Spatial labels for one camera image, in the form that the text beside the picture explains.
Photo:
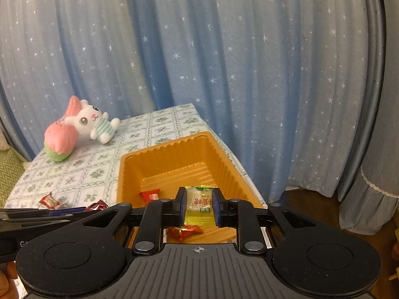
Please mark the pink green plush toy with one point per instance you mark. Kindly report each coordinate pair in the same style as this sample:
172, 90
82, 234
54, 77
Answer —
60, 137

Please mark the grey lace-trimmed curtain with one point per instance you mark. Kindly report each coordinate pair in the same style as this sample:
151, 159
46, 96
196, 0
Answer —
380, 130

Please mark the blue star curtain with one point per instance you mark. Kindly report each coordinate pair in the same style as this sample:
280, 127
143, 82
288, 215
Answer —
249, 68

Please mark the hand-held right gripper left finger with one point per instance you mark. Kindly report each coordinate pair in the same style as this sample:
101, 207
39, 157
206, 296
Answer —
181, 208

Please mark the yellow green snack packet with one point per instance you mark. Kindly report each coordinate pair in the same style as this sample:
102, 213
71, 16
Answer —
199, 205

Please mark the green zigzag cushion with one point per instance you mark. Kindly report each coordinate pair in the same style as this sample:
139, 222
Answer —
9, 168

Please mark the orange plastic tray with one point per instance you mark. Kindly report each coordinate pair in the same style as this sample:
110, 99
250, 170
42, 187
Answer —
193, 155

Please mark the person's left hand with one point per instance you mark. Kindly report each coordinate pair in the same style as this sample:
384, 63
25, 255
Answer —
7, 282

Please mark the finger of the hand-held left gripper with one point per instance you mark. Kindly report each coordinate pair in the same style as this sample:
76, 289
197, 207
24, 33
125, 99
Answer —
67, 211
34, 220

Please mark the white rabbit plush toy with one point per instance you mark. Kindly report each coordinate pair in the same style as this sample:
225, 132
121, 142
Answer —
89, 116

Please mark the small red snack packet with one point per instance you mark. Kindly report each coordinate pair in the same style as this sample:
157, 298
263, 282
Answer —
97, 206
187, 232

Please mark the red twist-wrapped candy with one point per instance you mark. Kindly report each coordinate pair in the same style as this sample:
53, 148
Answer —
150, 196

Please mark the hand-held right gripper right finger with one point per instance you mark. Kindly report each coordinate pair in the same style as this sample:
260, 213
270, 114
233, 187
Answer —
218, 208

